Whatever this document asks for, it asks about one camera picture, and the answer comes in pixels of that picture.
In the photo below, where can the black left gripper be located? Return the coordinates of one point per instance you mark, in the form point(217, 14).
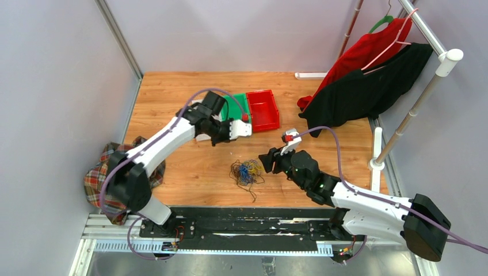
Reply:
point(227, 138)

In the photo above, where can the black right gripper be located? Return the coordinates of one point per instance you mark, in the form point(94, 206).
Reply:
point(268, 160)

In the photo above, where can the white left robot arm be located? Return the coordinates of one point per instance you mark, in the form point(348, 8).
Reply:
point(128, 174)

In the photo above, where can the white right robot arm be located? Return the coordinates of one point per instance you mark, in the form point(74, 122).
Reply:
point(415, 222)

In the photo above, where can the white translucent plastic bin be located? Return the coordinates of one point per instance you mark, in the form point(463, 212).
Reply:
point(203, 124)

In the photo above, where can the green plastic bin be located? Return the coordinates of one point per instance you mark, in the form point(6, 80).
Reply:
point(231, 108)

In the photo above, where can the red plastic bin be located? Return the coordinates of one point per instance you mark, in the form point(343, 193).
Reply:
point(264, 113)

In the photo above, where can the black shirt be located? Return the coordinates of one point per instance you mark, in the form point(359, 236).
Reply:
point(361, 94)

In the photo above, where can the pink hanger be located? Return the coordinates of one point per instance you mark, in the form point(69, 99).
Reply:
point(396, 41)

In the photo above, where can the red shirt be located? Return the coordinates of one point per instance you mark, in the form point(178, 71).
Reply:
point(371, 50)

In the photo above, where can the green hanger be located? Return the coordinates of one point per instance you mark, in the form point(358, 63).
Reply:
point(387, 19)

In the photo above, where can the silver clothes rack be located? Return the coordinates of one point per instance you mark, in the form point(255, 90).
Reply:
point(427, 153)

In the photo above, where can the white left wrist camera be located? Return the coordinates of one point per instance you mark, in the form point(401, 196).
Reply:
point(239, 128)

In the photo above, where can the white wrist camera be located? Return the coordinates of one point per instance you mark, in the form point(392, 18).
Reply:
point(239, 128)
point(291, 140)

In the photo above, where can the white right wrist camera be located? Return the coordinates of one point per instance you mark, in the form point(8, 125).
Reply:
point(291, 140)

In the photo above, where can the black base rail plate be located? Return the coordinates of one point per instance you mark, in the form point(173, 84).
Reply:
point(249, 229)

